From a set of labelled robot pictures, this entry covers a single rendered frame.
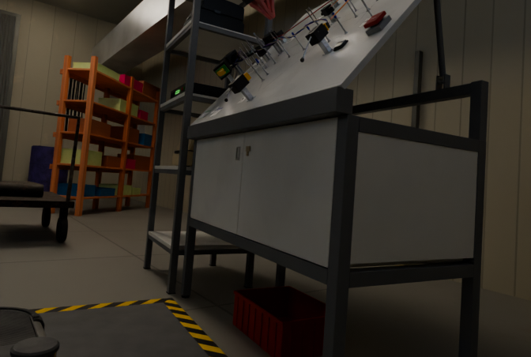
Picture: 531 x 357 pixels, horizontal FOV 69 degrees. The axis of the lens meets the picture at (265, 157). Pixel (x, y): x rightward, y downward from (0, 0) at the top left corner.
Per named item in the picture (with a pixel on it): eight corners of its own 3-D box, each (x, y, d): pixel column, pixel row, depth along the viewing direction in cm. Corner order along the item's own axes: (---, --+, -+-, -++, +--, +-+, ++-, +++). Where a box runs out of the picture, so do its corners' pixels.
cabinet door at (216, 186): (235, 234, 147) (244, 132, 150) (190, 217, 195) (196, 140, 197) (240, 234, 148) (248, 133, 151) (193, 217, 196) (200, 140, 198)
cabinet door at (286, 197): (325, 268, 99) (335, 116, 102) (235, 234, 147) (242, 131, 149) (333, 268, 101) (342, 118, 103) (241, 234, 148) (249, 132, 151)
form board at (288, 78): (192, 128, 201) (190, 125, 200) (306, 16, 238) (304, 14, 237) (344, 90, 98) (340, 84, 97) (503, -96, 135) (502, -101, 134)
